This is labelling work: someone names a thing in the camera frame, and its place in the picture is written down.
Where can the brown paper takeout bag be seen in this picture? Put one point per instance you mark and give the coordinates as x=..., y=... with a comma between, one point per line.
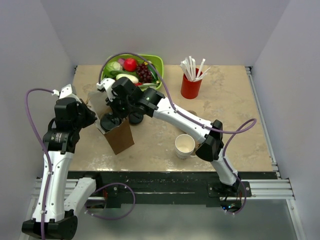
x=120, y=138

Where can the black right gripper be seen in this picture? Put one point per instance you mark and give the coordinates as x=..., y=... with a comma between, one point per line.
x=111, y=102

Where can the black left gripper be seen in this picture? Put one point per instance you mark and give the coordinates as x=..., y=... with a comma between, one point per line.
x=91, y=115

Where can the red toy apple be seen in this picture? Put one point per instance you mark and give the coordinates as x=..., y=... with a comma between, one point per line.
x=130, y=64

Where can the purple toy onion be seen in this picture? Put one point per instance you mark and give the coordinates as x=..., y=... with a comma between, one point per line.
x=121, y=61

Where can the green toy cabbage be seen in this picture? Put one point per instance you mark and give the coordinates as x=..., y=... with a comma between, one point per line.
x=113, y=66

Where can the white toy radish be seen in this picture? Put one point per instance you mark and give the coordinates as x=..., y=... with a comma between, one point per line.
x=132, y=78

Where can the white wrapped straw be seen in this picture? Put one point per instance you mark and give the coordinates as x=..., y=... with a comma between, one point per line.
x=200, y=68
x=201, y=76
x=192, y=67
x=186, y=68

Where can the aluminium frame rail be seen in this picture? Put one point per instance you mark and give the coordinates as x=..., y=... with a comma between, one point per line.
x=290, y=203

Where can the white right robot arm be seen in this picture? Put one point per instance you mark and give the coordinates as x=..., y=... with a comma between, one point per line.
x=207, y=134

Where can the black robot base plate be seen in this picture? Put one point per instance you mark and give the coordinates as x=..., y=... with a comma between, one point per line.
x=157, y=188

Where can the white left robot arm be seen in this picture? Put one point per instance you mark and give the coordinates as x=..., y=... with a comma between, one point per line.
x=55, y=218

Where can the purple toy grapes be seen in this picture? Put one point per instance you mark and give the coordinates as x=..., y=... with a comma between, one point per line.
x=144, y=74

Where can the green plastic produce bin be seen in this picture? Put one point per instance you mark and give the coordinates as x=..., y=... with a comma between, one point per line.
x=156, y=61

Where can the black coffee cup lid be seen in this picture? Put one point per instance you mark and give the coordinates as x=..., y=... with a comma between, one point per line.
x=109, y=121
x=135, y=118

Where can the stack of white paper cups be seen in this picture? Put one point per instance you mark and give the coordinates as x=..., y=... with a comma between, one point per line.
x=184, y=146

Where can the red straw holder cup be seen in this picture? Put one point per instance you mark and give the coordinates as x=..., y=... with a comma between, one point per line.
x=190, y=89

